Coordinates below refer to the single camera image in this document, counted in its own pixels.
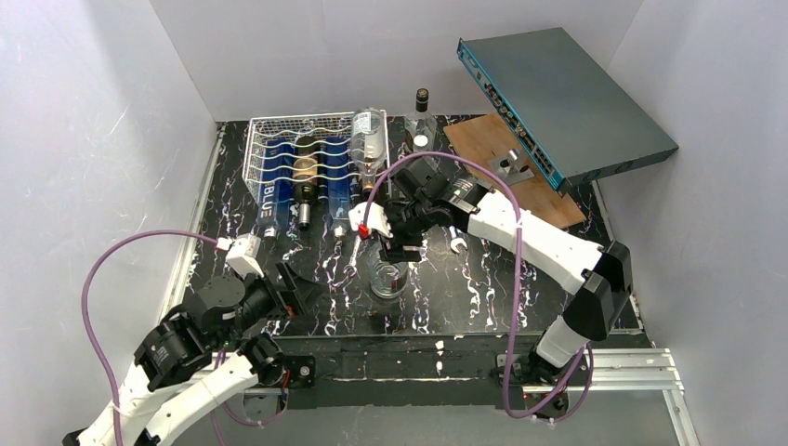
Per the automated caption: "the blue square bottle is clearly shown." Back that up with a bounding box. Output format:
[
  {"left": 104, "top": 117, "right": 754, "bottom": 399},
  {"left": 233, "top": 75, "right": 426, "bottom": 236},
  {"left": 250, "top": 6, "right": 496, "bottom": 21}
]
[{"left": 256, "top": 138, "right": 295, "bottom": 239}]

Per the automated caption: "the metal bracket on board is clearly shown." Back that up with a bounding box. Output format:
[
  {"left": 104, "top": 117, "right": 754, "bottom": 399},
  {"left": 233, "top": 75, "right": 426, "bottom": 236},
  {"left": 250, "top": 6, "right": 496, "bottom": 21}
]
[{"left": 488, "top": 149, "right": 534, "bottom": 186}]

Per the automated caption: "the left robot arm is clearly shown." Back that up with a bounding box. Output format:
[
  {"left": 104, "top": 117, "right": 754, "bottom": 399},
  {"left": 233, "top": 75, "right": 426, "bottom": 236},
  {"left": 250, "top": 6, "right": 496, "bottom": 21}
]
[{"left": 62, "top": 263, "right": 327, "bottom": 445}]

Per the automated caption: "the square bottle dark label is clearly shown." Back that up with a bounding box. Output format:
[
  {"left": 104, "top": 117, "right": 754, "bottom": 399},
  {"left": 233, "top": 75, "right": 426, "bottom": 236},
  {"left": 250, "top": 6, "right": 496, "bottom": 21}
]
[{"left": 404, "top": 88, "right": 437, "bottom": 150}]

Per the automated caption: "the silver wrench right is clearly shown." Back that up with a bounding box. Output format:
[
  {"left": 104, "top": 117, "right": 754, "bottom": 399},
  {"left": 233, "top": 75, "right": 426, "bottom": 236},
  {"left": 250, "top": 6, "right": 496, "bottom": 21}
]
[{"left": 449, "top": 226, "right": 467, "bottom": 254}]

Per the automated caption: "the clear bottle copper neck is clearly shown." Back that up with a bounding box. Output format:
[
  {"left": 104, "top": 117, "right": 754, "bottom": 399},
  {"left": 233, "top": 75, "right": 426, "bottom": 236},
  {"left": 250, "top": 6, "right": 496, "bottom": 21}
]
[{"left": 349, "top": 108, "right": 387, "bottom": 190}]

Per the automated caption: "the silver wrench left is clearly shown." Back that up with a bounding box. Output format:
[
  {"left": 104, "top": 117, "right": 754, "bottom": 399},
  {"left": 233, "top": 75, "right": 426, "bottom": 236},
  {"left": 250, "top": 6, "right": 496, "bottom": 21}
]
[{"left": 343, "top": 236, "right": 362, "bottom": 278}]

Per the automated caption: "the silver wrench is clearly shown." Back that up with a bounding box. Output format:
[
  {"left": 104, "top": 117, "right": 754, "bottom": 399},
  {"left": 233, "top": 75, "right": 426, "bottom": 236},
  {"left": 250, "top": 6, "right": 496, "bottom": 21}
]
[
  {"left": 449, "top": 226, "right": 467, "bottom": 254},
  {"left": 343, "top": 236, "right": 362, "bottom": 278}
]

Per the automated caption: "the dark wine bottle silver cap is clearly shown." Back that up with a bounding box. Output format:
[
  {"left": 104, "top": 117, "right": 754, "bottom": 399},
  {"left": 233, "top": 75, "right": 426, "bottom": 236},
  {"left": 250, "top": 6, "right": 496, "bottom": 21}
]
[{"left": 293, "top": 136, "right": 320, "bottom": 231}]

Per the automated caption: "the clear bottle white cap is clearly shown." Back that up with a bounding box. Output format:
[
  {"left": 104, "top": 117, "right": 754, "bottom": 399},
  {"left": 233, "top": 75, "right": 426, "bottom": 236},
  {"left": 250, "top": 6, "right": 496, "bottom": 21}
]
[{"left": 411, "top": 134, "right": 436, "bottom": 164}]

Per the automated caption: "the teal network switch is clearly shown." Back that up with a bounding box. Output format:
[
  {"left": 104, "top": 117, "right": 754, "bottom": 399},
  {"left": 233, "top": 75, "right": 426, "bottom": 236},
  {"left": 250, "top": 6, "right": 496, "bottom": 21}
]
[{"left": 456, "top": 27, "right": 678, "bottom": 193}]

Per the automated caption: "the clear blue-tinted bottle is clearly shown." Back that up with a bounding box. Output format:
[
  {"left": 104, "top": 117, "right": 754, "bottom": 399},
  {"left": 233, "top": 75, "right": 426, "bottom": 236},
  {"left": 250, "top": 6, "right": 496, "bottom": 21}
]
[{"left": 324, "top": 137, "right": 351, "bottom": 239}]

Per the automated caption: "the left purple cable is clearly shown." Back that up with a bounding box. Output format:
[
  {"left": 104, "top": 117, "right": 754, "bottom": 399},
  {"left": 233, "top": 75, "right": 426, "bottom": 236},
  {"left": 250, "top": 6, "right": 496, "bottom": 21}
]
[{"left": 81, "top": 229, "right": 291, "bottom": 446}]

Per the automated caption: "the large clear round bottle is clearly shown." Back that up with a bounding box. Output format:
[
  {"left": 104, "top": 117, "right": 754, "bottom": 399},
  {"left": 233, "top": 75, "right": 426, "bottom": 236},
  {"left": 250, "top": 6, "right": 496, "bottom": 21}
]
[{"left": 368, "top": 242, "right": 409, "bottom": 299}]

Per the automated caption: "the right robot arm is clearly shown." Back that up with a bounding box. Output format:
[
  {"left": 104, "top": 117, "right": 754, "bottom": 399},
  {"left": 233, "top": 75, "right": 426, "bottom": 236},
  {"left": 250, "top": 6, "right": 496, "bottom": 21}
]
[{"left": 351, "top": 151, "right": 633, "bottom": 380}]

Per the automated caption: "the wooden board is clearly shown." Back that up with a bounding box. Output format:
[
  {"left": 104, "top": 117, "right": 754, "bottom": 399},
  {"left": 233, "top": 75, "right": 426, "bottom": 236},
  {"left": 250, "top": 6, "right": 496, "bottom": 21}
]
[{"left": 443, "top": 114, "right": 585, "bottom": 229}]

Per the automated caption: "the white wire wine rack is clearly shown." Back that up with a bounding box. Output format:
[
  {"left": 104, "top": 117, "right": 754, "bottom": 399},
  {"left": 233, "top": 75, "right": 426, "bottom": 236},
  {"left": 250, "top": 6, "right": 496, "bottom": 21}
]
[{"left": 243, "top": 108, "right": 390, "bottom": 208}]

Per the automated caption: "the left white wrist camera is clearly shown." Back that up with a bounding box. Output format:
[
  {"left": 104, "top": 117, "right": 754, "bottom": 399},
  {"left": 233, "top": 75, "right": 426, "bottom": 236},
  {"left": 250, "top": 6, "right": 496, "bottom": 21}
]
[{"left": 217, "top": 233, "right": 264, "bottom": 279}]

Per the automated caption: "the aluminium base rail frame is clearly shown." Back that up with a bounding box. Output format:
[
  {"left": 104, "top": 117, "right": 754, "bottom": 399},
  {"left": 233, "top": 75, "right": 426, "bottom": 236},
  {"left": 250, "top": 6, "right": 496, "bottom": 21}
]
[{"left": 116, "top": 348, "right": 700, "bottom": 446}]

